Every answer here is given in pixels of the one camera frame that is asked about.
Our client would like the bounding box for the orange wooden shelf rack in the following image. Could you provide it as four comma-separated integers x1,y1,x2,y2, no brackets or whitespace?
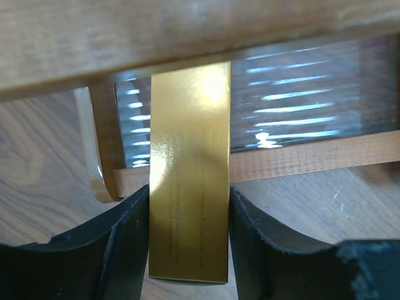
1,1,399,203

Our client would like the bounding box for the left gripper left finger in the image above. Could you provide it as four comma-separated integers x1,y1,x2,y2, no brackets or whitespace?
1,186,149,299

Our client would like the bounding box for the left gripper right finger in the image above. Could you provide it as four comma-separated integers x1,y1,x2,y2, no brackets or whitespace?
229,187,399,299

